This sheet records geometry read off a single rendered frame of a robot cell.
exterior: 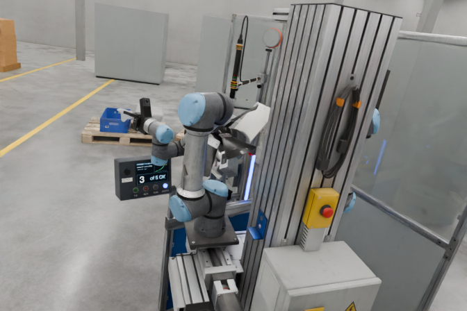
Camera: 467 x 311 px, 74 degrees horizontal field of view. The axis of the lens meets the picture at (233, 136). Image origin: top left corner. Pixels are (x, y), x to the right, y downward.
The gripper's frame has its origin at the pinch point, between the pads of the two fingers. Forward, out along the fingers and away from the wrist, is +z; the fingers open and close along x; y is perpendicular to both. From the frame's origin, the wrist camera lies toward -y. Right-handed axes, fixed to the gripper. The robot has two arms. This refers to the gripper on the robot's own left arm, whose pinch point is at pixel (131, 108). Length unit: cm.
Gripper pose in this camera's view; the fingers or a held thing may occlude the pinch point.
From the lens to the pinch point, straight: 168.2
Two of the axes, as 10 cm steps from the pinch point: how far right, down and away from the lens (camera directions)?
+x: 7.0, 0.0, 7.2
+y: -2.4, 9.4, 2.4
